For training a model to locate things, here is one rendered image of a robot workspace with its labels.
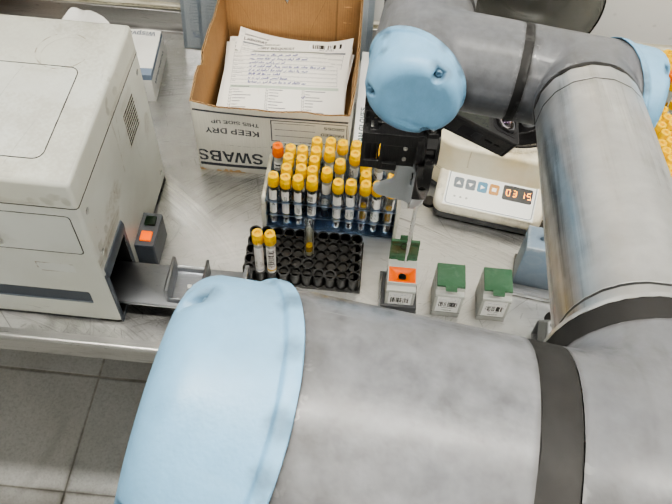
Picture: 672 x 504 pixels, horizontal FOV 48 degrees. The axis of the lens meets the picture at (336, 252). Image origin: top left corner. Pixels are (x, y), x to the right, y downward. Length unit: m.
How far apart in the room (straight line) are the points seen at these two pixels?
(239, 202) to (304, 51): 0.31
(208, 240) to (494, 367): 0.93
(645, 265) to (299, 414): 0.19
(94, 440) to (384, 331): 1.77
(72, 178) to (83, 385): 1.25
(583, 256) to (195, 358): 0.21
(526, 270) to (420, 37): 0.60
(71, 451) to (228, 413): 1.78
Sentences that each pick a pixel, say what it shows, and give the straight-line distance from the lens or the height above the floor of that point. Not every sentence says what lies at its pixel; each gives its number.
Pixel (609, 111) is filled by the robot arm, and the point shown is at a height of 1.48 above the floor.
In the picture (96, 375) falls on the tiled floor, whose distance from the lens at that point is 2.07.
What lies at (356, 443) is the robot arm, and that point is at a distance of 0.23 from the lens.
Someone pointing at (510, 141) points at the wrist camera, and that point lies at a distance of 0.79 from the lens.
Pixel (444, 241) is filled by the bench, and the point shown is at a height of 0.87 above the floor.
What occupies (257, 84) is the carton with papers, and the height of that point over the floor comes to 0.94.
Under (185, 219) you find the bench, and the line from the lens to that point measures 1.18.
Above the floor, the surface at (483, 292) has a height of 0.93.
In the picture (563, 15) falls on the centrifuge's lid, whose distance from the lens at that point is 1.35.
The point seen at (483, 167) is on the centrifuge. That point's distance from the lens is 1.16.
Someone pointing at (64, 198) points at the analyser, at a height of 1.15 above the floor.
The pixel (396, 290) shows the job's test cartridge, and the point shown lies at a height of 0.94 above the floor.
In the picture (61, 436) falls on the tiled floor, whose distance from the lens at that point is 2.03.
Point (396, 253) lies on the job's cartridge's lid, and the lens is 1.03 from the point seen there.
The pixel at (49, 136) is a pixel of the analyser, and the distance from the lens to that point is 0.91.
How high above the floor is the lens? 1.80
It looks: 55 degrees down
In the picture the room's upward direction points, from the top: 4 degrees clockwise
